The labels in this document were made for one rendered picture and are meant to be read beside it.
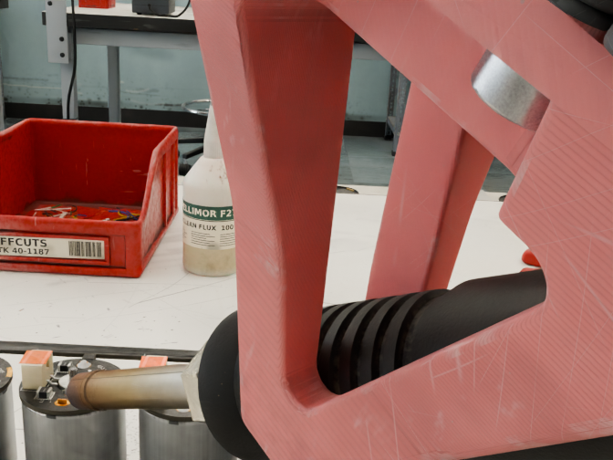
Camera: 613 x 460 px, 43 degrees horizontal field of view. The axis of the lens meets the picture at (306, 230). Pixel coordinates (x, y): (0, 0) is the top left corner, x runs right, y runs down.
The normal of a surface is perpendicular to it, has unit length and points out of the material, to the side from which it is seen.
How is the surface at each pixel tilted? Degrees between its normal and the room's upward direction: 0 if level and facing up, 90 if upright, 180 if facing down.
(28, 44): 90
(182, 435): 90
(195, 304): 0
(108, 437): 90
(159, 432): 90
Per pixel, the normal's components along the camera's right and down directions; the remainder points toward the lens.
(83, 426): 0.46, 0.31
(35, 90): 0.00, 0.32
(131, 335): 0.05, -0.95
